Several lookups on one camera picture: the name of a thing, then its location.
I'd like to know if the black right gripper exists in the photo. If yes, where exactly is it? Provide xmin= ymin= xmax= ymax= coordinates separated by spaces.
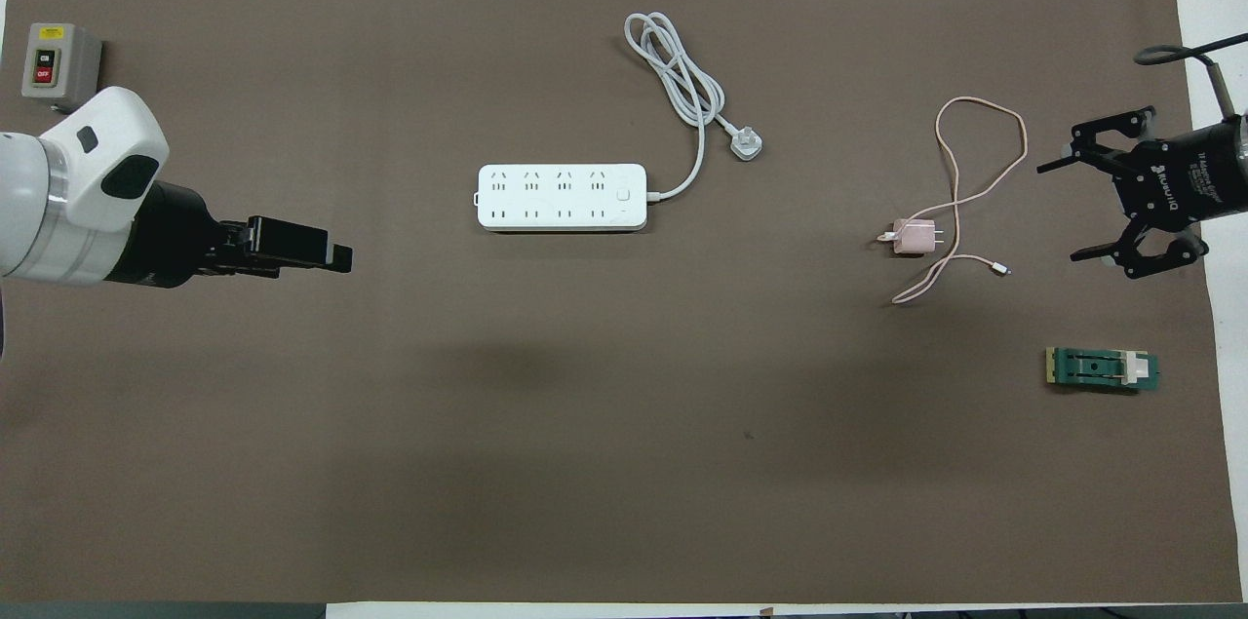
xmin=1036 ymin=105 xmax=1248 ymax=282

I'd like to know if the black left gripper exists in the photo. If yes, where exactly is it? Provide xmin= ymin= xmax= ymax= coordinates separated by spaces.
xmin=102 ymin=180 xmax=354 ymax=290

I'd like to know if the pink charging cable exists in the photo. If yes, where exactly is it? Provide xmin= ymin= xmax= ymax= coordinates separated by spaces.
xmin=873 ymin=96 xmax=1030 ymax=308

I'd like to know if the pink charger adapter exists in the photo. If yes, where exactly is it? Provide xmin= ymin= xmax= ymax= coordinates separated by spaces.
xmin=893 ymin=218 xmax=945 ymax=257

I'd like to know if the green circuit board block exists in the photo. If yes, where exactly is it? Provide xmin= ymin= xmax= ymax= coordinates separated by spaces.
xmin=1045 ymin=346 xmax=1162 ymax=396

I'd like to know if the brown table mat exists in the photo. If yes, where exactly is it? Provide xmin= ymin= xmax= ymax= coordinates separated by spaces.
xmin=0 ymin=0 xmax=1244 ymax=605

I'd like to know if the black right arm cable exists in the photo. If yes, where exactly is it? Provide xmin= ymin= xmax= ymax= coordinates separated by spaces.
xmin=1134 ymin=32 xmax=1248 ymax=119

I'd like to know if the grey on-off switch box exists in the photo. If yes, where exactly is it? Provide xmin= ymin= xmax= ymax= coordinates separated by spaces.
xmin=21 ymin=22 xmax=103 ymax=115

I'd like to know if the white power cord with plug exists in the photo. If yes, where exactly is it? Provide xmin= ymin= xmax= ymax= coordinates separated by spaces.
xmin=624 ymin=11 xmax=764 ymax=203

